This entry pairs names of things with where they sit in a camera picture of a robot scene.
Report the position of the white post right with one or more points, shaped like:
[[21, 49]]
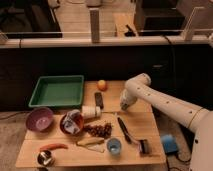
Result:
[[189, 30]]

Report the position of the dish brush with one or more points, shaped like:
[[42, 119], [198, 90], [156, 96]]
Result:
[[143, 146]]

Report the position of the blue cup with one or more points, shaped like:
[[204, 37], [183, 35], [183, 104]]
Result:
[[114, 146]]

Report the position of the black handled tool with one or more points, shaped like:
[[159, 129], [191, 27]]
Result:
[[124, 130]]

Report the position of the red chili pepper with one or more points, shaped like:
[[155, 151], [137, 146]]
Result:
[[53, 146]]

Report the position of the orange fruit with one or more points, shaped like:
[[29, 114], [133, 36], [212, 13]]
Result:
[[102, 85]]

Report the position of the black box background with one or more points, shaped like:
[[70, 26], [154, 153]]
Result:
[[157, 15]]

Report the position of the white post left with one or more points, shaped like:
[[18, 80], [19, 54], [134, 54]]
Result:
[[94, 21]]

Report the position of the black remote control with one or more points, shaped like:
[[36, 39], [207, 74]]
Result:
[[99, 100]]

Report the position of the white metal rail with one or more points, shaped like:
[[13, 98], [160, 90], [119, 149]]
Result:
[[105, 41]]

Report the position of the brown bowl with wrapper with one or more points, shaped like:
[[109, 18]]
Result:
[[72, 122]]

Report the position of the green plastic tray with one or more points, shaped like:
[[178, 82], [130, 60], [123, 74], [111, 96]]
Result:
[[58, 92]]

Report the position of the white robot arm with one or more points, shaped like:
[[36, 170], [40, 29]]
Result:
[[197, 119]]

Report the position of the blue box on floor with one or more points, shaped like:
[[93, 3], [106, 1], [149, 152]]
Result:
[[169, 144]]

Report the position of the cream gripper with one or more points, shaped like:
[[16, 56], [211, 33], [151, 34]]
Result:
[[126, 100]]

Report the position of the bunch of dark grapes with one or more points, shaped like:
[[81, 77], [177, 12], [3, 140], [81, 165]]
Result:
[[103, 131]]

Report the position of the white post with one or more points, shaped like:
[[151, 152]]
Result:
[[94, 21], [189, 30]]

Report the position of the purple bowl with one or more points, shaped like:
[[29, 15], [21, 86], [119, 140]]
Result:
[[39, 119]]

